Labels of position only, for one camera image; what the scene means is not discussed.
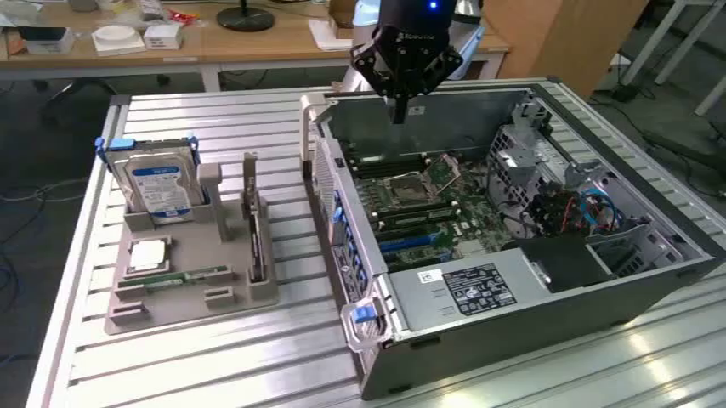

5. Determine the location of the black round lamp base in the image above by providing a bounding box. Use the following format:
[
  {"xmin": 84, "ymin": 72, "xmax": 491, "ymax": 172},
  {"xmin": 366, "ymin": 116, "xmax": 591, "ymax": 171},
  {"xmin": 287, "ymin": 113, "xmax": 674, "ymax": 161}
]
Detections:
[{"xmin": 215, "ymin": 0, "xmax": 276, "ymax": 32}]

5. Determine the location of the perforated metal disk bay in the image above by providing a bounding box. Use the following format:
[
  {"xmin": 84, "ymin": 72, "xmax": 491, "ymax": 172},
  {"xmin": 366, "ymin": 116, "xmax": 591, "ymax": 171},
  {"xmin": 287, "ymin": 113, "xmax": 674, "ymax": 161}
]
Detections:
[{"xmin": 486, "ymin": 101, "xmax": 570, "ymax": 184}]

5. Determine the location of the grey plastic parts rack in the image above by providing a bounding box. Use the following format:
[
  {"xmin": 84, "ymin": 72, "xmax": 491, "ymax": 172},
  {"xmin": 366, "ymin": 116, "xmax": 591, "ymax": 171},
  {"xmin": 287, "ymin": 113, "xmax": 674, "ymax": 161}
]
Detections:
[{"xmin": 103, "ymin": 162, "xmax": 282, "ymax": 337}]

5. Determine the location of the small white cardboard box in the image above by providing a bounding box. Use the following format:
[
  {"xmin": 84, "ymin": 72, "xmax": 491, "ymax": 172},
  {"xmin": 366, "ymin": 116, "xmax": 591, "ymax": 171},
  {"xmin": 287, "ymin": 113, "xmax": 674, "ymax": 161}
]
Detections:
[{"xmin": 142, "ymin": 23, "xmax": 186, "ymax": 50}]

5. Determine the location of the metal disk bay with bracket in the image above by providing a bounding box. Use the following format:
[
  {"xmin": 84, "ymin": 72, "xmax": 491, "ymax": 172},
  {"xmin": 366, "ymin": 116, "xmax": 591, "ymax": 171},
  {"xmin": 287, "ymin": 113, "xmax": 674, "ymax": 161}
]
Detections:
[{"xmin": 583, "ymin": 222, "xmax": 686, "ymax": 281}]

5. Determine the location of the black office chair base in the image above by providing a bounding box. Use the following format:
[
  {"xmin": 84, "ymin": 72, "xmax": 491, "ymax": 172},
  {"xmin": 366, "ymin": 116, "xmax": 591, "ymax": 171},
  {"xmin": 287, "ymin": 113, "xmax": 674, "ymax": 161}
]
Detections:
[{"xmin": 34, "ymin": 75, "xmax": 171, "ymax": 125}]

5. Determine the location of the black graphics card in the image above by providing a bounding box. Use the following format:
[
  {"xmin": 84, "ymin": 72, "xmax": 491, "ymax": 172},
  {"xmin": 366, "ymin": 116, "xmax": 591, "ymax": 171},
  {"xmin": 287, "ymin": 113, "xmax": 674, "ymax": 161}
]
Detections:
[{"xmin": 239, "ymin": 151, "xmax": 272, "ymax": 285}]

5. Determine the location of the grey floor cable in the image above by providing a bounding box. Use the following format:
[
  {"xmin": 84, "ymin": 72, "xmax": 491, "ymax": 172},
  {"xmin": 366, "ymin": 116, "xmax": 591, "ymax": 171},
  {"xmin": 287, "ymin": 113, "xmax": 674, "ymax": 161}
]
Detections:
[{"xmin": 0, "ymin": 177, "xmax": 90, "ymax": 203}]

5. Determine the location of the hard disk in blue caddy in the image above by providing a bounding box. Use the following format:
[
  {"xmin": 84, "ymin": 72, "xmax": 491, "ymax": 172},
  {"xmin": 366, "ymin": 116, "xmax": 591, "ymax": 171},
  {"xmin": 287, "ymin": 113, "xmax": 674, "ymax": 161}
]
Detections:
[{"xmin": 94, "ymin": 134, "xmax": 207, "ymax": 225}]

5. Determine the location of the white round part on box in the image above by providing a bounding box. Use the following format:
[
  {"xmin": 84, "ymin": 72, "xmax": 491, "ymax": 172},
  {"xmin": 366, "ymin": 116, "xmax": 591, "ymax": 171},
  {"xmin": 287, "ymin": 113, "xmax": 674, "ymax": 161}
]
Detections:
[{"xmin": 91, "ymin": 25, "xmax": 148, "ymax": 57}]

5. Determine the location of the brown cardboard box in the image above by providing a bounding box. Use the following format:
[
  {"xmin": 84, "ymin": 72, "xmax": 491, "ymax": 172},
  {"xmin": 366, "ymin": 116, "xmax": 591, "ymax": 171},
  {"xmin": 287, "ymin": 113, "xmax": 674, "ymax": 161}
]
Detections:
[{"xmin": 329, "ymin": 0, "xmax": 365, "ymax": 29}]

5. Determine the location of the blue wire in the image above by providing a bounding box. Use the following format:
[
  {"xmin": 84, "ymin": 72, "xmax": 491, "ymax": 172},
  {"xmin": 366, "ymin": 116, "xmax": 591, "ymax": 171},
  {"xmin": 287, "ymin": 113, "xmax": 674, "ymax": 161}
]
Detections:
[{"xmin": 578, "ymin": 186, "xmax": 625, "ymax": 234}]

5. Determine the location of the open grey PC case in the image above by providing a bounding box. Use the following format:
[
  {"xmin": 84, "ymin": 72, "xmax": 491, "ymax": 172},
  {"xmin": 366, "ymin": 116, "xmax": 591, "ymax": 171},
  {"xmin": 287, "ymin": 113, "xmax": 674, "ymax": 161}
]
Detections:
[{"xmin": 299, "ymin": 83, "xmax": 721, "ymax": 402}]

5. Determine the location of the stack of white papers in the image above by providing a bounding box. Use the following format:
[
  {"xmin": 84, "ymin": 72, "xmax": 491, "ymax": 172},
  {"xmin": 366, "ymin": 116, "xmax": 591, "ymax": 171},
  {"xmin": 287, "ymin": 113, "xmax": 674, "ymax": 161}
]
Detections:
[{"xmin": 307, "ymin": 19, "xmax": 357, "ymax": 53}]

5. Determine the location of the green motherboard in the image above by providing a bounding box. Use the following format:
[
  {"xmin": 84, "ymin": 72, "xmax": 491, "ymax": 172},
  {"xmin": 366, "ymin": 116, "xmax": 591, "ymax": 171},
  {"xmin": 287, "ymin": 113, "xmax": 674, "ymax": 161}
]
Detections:
[{"xmin": 345, "ymin": 142, "xmax": 515, "ymax": 273}]

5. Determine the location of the blue floor cable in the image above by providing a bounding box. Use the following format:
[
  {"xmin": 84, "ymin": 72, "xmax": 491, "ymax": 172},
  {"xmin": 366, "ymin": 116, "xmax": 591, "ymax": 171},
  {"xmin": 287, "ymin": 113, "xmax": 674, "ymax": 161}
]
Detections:
[{"xmin": 0, "ymin": 199, "xmax": 54, "ymax": 367}]

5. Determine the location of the white box with black lid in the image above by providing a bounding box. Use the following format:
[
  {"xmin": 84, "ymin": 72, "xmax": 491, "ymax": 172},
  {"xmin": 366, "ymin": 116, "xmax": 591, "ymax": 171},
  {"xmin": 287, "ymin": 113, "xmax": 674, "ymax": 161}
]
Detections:
[{"xmin": 16, "ymin": 25, "xmax": 78, "ymax": 56}]

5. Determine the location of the silver CPU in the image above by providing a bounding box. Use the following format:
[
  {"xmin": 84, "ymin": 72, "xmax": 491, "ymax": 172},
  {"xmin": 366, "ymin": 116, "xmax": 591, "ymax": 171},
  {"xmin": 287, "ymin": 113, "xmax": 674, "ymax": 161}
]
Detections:
[{"xmin": 126, "ymin": 240, "xmax": 171, "ymax": 274}]

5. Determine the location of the black RAM slot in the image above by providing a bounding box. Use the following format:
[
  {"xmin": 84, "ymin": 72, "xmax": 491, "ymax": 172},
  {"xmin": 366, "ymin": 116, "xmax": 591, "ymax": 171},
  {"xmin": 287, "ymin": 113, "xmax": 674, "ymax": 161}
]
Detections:
[
  {"xmin": 355, "ymin": 163, "xmax": 431, "ymax": 179},
  {"xmin": 351, "ymin": 153, "xmax": 427, "ymax": 168}
]

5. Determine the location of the installed black RAM stick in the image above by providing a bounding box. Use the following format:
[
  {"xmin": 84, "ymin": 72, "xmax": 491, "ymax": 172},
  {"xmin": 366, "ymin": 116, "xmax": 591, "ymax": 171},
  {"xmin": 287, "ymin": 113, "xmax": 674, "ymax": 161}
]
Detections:
[{"xmin": 375, "ymin": 202, "xmax": 458, "ymax": 227}]

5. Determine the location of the green RAM stick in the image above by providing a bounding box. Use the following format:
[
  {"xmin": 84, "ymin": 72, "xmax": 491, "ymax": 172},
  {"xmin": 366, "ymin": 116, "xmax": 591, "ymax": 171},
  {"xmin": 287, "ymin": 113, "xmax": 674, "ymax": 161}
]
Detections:
[{"xmin": 119, "ymin": 265, "xmax": 231, "ymax": 291}]

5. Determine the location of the CPU socket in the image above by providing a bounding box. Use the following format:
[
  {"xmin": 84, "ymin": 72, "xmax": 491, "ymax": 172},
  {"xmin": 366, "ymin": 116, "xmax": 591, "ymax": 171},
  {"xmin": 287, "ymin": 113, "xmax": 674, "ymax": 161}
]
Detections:
[{"xmin": 383, "ymin": 173, "xmax": 438, "ymax": 209}]

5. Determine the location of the wooden cabinet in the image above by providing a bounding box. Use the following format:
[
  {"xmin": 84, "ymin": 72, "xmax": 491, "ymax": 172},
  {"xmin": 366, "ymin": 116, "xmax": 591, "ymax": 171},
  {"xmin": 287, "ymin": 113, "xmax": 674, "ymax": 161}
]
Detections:
[{"xmin": 498, "ymin": 0, "xmax": 651, "ymax": 98}]

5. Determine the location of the red wire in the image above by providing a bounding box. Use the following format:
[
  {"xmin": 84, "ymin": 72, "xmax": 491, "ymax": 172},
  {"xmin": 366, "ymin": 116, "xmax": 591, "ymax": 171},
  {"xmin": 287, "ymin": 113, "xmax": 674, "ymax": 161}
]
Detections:
[{"xmin": 558, "ymin": 193, "xmax": 575, "ymax": 235}]

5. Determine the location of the blue expansion slot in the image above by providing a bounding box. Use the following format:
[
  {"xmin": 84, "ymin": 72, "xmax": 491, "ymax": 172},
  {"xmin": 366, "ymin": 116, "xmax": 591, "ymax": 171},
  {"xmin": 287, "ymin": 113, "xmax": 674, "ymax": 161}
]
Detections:
[{"xmin": 378, "ymin": 231, "xmax": 443, "ymax": 252}]

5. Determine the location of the wooden desk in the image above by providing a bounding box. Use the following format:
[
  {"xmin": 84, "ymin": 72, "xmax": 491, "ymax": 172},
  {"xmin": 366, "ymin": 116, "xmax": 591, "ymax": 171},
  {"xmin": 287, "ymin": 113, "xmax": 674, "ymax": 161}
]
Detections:
[{"xmin": 0, "ymin": 0, "xmax": 511, "ymax": 93}]

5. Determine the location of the grey power supply unit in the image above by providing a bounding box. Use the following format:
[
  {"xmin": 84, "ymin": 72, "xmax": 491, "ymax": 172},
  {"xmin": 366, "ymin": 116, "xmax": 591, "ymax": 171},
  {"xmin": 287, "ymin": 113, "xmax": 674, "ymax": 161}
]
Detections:
[{"xmin": 385, "ymin": 248, "xmax": 555, "ymax": 332}]

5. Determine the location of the white metal table frame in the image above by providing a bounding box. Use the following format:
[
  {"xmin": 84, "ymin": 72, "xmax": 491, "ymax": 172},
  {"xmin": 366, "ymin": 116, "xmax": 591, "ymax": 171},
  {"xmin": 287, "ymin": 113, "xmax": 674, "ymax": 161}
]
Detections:
[{"xmin": 617, "ymin": 0, "xmax": 726, "ymax": 116}]

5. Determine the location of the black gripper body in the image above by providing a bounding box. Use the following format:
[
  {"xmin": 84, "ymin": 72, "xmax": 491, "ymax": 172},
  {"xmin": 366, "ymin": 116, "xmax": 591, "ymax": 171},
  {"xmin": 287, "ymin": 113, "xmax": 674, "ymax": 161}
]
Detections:
[{"xmin": 371, "ymin": 0, "xmax": 458, "ymax": 100}]

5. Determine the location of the open metal socket cover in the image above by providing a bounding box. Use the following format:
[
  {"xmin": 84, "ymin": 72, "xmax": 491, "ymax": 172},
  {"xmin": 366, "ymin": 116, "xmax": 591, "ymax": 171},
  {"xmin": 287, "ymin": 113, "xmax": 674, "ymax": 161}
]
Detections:
[{"xmin": 425, "ymin": 152, "xmax": 465, "ymax": 192}]

